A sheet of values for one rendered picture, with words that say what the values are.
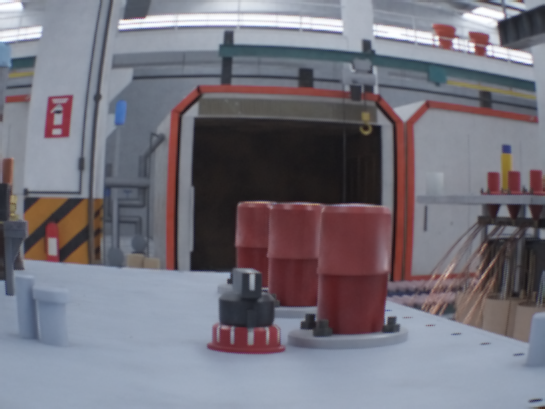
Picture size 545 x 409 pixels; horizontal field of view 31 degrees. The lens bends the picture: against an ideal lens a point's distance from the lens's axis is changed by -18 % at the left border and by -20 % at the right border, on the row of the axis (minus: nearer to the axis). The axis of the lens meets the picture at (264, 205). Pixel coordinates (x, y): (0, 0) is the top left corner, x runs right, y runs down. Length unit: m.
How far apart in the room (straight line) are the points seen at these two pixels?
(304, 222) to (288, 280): 0.07
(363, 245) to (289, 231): 0.33
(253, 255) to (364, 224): 0.67
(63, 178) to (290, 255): 10.29
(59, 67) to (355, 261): 10.74
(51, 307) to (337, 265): 0.30
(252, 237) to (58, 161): 9.97
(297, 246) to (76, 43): 10.44
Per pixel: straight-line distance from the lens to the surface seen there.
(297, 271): 1.41
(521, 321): 3.65
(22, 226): 1.40
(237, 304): 1.04
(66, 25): 11.83
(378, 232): 1.09
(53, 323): 0.96
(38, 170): 11.68
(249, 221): 1.74
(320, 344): 1.07
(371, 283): 1.09
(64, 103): 11.70
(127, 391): 0.76
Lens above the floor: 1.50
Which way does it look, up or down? level
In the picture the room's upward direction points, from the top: 1 degrees clockwise
